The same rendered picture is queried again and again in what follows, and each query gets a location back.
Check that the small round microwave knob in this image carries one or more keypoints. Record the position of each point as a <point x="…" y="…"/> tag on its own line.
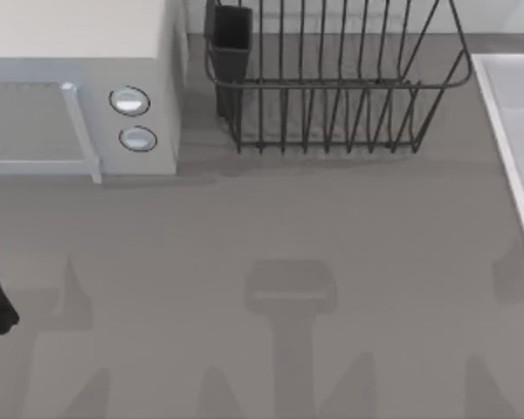
<point x="137" y="139"/>

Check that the black cutlery holder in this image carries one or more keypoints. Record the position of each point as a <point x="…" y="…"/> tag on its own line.
<point x="231" y="48"/>

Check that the large round microwave knob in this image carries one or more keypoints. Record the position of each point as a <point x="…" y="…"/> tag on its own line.
<point x="129" y="100"/>

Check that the microwave oven door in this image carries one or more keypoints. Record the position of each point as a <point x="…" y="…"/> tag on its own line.
<point x="22" y="126"/>

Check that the pale microwave oven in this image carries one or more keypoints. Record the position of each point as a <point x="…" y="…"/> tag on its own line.
<point x="70" y="30"/>

